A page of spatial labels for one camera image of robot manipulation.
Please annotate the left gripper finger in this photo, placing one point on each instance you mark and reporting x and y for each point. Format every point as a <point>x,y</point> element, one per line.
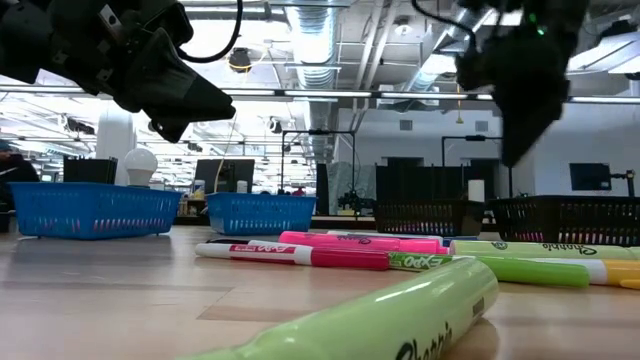
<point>175,85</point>
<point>170,127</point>

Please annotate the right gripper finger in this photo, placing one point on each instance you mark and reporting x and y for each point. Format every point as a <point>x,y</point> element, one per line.
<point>525,125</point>

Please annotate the black cap white marker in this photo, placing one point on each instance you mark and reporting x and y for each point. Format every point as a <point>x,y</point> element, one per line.
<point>225,240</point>

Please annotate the light green Sharpie highlighter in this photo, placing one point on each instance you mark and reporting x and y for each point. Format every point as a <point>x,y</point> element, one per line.
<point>550,250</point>
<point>375,325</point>

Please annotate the light green Expo marker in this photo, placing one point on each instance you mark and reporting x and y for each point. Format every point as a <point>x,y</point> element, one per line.
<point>525,271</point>

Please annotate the red Expo whiteboard marker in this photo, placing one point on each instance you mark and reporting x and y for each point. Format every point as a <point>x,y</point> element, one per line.
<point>280,255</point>

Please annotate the yellow whiteboard marker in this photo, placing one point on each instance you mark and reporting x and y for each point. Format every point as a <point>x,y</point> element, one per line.
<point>622,272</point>

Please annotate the pink Sharpie highlighter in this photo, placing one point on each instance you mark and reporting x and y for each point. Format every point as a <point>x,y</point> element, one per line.
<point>350,242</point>

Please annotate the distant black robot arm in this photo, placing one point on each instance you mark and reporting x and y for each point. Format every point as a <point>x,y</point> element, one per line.
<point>352,201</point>

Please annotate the white light bulb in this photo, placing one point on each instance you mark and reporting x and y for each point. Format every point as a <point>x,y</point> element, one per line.
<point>140,165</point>

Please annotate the black computer monitor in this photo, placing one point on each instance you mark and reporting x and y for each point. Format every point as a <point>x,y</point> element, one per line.
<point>235,175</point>
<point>90,171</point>

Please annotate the black plastic slotted basket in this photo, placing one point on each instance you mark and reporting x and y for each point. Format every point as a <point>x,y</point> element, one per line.
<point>425,217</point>
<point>565,220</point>

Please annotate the blue plastic slotted basket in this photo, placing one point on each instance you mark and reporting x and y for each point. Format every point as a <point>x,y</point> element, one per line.
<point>260,215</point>
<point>90,210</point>

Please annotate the black partition panel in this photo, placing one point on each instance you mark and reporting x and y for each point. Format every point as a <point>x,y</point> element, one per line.
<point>420,182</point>

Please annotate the white ceiling sensor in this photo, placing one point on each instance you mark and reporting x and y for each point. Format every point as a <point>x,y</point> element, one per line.
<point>402,29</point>

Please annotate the person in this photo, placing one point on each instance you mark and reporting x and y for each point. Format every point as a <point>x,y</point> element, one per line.
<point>17,172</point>

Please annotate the white LED light bar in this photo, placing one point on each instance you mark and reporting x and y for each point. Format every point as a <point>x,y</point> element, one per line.
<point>325,93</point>

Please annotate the black metal gantry frame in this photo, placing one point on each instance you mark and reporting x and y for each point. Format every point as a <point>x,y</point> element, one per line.
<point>475,137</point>
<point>320,132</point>

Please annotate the black wall monitor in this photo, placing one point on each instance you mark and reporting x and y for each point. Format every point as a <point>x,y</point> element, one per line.
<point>590,176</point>

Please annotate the silver diagonal ventilation duct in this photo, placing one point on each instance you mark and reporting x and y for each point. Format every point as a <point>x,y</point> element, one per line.
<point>425,75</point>

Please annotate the silver ribbed ventilation duct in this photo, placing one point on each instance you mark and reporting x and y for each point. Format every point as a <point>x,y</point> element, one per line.
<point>315,40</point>

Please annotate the black metal table frame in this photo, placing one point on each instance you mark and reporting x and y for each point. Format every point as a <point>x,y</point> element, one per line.
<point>345,222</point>

